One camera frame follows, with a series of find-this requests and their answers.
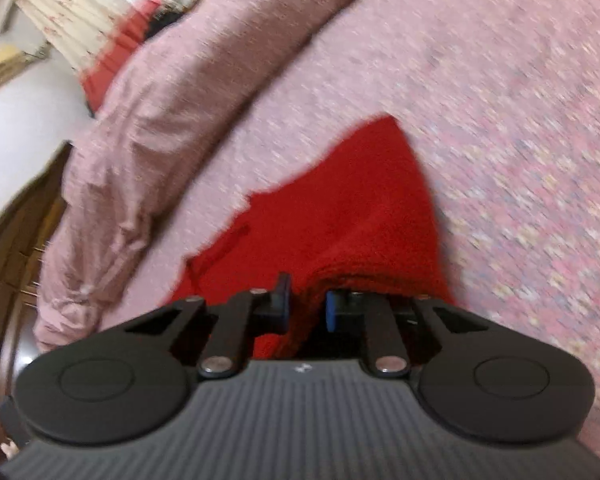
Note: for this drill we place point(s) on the pink patterned bed sheet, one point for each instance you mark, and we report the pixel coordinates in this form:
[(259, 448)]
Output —
[(480, 135)]

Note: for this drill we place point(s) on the red and cream curtain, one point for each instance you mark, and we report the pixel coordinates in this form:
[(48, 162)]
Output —
[(80, 15)]

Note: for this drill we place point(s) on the pink duvet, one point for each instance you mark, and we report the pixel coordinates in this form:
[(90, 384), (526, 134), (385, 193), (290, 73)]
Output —
[(180, 125)]

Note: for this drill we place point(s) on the wooden headboard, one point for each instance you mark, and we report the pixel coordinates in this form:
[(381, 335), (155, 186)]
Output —
[(15, 240)]

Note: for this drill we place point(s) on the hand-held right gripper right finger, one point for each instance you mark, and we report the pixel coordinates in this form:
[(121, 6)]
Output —
[(331, 312)]

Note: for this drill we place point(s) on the red knitted garment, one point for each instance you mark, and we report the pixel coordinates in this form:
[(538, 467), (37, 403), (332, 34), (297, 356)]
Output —
[(350, 220)]

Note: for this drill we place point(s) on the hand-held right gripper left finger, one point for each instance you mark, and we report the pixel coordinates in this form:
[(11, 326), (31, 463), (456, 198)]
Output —
[(279, 310)]

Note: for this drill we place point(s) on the dark clothes pile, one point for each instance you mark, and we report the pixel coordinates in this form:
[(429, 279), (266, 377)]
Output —
[(167, 10)]

